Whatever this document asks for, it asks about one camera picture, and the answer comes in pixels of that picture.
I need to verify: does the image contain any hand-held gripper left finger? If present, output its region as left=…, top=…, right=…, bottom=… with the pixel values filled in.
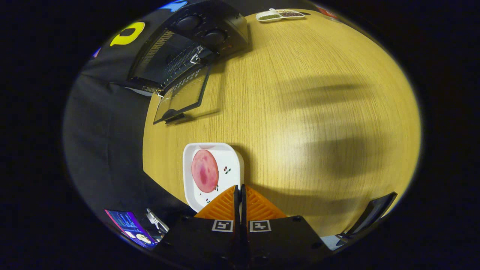
left=159, top=184, right=240, bottom=269

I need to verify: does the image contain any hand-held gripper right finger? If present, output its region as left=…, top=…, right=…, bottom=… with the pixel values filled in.
left=241, top=184, right=334, bottom=267

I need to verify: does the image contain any white square plate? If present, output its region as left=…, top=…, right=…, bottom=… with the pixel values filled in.
left=183, top=142, right=245, bottom=213

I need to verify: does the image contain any pink ham slice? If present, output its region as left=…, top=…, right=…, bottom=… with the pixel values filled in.
left=191, top=150, right=219, bottom=194

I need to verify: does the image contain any black toaster oven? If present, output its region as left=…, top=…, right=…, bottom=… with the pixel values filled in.
left=126, top=0, right=250, bottom=125

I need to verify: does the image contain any tablet with lit screen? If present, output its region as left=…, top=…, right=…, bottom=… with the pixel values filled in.
left=104, top=209, right=157, bottom=249

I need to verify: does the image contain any black flat panel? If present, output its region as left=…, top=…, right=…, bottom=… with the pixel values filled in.
left=336, top=192, right=398, bottom=246

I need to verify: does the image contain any black backdrop cloth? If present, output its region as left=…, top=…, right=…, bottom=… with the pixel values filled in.
left=64, top=0, right=195, bottom=240

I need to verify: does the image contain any white divided bean dish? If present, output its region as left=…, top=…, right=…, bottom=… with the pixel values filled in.
left=256, top=8, right=305, bottom=23

